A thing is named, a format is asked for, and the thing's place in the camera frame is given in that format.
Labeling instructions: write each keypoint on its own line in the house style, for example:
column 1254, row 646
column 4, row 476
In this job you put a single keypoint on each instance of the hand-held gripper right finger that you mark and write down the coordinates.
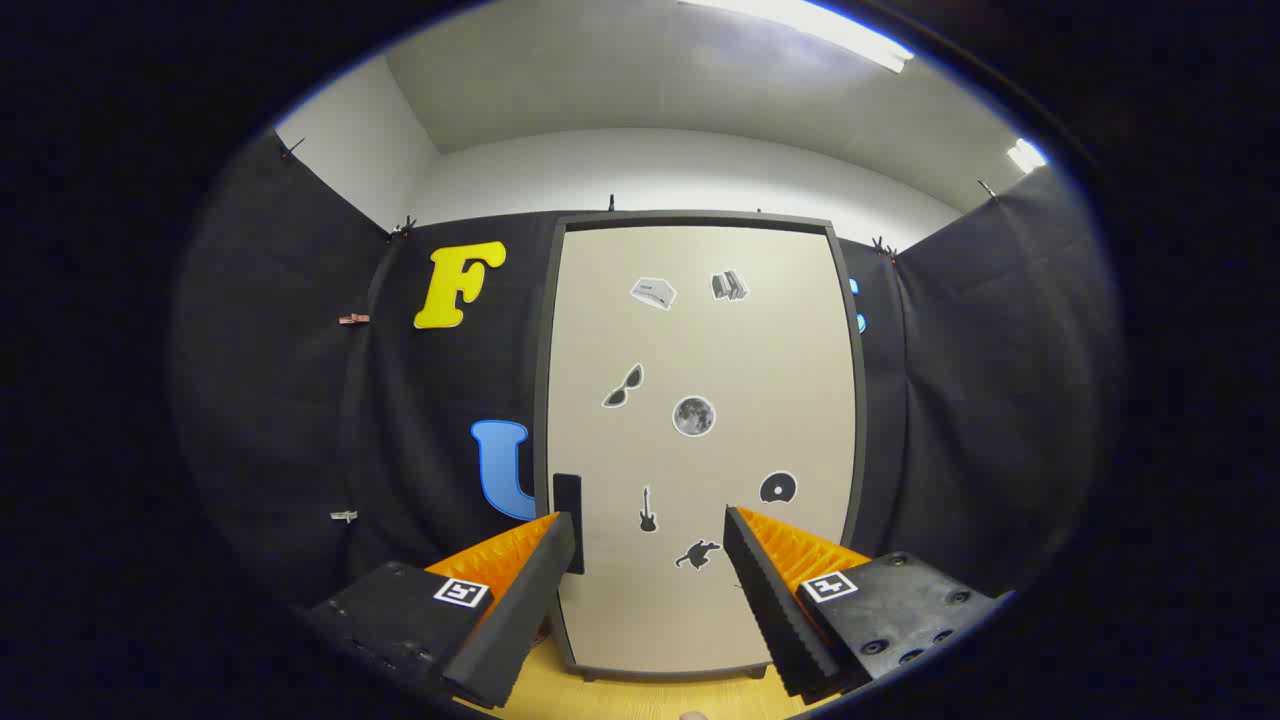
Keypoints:
column 775, row 610

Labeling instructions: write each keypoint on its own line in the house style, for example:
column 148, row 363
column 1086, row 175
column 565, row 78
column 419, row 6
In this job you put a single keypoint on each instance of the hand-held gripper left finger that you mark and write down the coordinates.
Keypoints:
column 525, row 610

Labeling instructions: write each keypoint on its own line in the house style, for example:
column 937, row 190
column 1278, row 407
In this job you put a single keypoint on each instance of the dark grey cabinet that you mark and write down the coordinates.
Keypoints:
column 545, row 350

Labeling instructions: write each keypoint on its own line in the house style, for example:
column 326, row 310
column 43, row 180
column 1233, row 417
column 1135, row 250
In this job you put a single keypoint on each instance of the black backdrop cloth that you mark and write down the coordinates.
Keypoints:
column 270, row 400

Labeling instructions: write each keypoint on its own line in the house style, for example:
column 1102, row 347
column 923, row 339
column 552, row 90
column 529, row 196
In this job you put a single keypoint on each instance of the small ceiling light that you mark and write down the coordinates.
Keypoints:
column 1027, row 155

